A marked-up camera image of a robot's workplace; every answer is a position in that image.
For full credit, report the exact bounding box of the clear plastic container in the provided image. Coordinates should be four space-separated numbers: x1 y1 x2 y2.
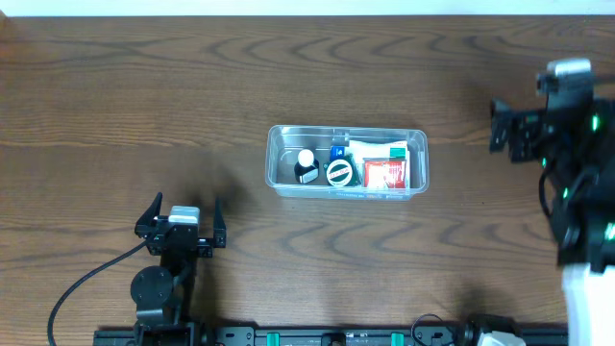
265 125 430 200

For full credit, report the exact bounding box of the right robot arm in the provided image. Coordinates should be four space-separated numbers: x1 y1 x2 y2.
489 99 614 345

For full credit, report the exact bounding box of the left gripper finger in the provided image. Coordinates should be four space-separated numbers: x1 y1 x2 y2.
213 198 227 238
135 192 162 229

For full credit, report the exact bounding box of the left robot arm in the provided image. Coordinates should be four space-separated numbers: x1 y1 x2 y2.
131 193 227 328

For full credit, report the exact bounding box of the black bottle white cap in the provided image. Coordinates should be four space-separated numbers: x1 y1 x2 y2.
294 149 320 185

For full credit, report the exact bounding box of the red white Panadol box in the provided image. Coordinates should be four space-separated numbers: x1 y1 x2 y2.
364 160 406 189

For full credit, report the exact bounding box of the white green medicine box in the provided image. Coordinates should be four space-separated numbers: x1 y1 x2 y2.
349 140 409 161

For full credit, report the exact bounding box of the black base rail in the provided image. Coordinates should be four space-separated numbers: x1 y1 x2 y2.
93 325 571 346

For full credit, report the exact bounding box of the dark green square box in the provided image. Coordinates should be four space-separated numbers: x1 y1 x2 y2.
324 155 361 187

